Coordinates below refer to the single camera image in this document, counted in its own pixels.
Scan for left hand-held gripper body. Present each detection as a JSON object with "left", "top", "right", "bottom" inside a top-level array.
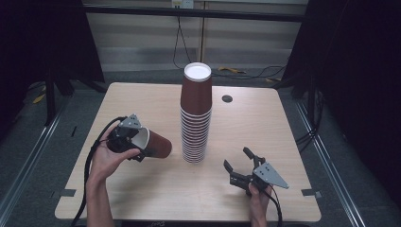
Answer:
[{"left": 106, "top": 113, "right": 143, "bottom": 161}]

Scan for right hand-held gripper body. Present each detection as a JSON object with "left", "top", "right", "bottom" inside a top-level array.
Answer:
[{"left": 229, "top": 161, "right": 290, "bottom": 197}]

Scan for brown paper drinking cup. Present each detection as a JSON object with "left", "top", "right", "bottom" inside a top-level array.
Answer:
[{"left": 131, "top": 126, "right": 173, "bottom": 160}]

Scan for stack of brown paper cups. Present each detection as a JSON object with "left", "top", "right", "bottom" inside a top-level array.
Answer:
[{"left": 180, "top": 61, "right": 214, "bottom": 165}]

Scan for person's left hand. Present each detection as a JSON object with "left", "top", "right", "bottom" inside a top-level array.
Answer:
[{"left": 86, "top": 126, "right": 142, "bottom": 187}]

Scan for person's right hand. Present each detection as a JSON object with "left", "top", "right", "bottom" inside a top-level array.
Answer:
[{"left": 247, "top": 182, "right": 273, "bottom": 227}]

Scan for grey tape piece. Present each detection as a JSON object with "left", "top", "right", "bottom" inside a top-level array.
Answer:
[
  {"left": 50, "top": 188, "right": 78, "bottom": 199},
  {"left": 300, "top": 187, "right": 323, "bottom": 200}
]

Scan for black metal stand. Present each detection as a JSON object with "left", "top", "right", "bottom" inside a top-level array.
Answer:
[{"left": 43, "top": 67, "right": 76, "bottom": 127}]

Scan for yellow tool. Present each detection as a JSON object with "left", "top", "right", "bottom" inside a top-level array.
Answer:
[{"left": 218, "top": 65, "right": 248, "bottom": 76}]

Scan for yellow strip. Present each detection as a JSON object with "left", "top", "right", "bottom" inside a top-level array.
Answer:
[{"left": 32, "top": 86, "right": 47, "bottom": 105}]

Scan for black horizontal bar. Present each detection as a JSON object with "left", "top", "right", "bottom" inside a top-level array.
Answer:
[{"left": 82, "top": 4, "right": 306, "bottom": 24}]

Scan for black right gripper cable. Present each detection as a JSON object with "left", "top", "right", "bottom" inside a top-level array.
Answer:
[{"left": 263, "top": 185, "right": 284, "bottom": 227}]

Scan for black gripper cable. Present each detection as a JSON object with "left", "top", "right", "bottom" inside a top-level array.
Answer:
[
  {"left": 69, "top": 115, "right": 128, "bottom": 227},
  {"left": 263, "top": 185, "right": 284, "bottom": 227}
]

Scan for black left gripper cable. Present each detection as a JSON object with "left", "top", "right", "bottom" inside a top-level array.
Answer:
[{"left": 69, "top": 115, "right": 128, "bottom": 227}]

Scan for black cable bundle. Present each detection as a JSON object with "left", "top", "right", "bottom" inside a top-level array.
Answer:
[{"left": 295, "top": 89, "right": 326, "bottom": 154}]

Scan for metal floor rail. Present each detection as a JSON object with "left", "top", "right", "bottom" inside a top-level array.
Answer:
[
  {"left": 0, "top": 105, "right": 65, "bottom": 220},
  {"left": 293, "top": 99, "right": 367, "bottom": 227}
]

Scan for black floor cables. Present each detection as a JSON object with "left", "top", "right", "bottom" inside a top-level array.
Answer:
[{"left": 211, "top": 64, "right": 288, "bottom": 80}]

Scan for black hanging cable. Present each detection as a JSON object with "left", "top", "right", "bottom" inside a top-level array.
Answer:
[{"left": 171, "top": 8, "right": 193, "bottom": 71}]

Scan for white wall outlet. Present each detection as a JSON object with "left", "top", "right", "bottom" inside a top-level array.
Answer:
[{"left": 171, "top": 0, "right": 195, "bottom": 9}]

